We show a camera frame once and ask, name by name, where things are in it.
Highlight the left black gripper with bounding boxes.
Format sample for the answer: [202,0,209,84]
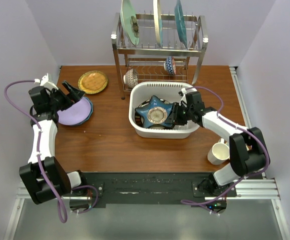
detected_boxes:
[48,81,85,112]

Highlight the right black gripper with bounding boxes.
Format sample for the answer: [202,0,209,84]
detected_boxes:
[164,102,193,126]

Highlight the lavender plate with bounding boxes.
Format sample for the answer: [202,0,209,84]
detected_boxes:
[58,97,93,126]

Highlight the blue star shaped dish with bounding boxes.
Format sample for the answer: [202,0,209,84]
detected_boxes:
[135,95,173,129]

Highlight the white plastic bin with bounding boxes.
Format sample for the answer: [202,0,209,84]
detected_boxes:
[129,81,199,139]

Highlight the black striped rim plate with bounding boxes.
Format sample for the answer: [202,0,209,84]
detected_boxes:
[134,99,172,130]

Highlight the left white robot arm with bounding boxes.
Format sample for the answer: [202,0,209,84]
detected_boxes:
[19,81,88,205]

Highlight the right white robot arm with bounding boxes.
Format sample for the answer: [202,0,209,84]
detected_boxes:
[168,87,270,197]

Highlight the blue dotted scalloped plate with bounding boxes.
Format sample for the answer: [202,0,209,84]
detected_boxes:
[66,97,93,126]

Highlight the clear glass plate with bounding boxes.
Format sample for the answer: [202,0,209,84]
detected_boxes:
[82,72,106,93]

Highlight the green leaf pattern plate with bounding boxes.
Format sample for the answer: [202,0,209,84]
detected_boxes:
[78,70,108,95]

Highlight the blue zigzag bowl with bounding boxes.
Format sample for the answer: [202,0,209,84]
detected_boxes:
[164,56,176,76]

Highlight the white ceramic mug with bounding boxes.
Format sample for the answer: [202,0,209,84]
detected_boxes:
[207,138,230,165]

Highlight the brown patterned bowl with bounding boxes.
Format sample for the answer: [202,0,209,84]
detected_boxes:
[123,68,138,89]

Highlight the steel dish rack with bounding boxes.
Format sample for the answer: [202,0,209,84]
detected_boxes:
[111,13,209,99]

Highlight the mint floral plate in rack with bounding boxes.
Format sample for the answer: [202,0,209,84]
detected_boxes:
[120,0,139,46]

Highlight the cream rimmed plate in rack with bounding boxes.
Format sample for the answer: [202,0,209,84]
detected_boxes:
[153,0,162,47]

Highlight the teal plate in rack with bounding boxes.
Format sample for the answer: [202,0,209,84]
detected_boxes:
[174,0,188,48]

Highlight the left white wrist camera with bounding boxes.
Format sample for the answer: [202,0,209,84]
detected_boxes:
[34,73,59,91]

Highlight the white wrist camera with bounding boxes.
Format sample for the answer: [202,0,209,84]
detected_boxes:
[34,73,59,91]
[178,88,191,103]

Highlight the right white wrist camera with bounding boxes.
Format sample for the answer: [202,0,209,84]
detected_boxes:
[178,88,191,103]

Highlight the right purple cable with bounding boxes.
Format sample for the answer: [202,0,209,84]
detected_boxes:
[180,86,270,216]

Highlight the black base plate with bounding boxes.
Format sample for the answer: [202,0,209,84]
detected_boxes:
[84,172,228,208]

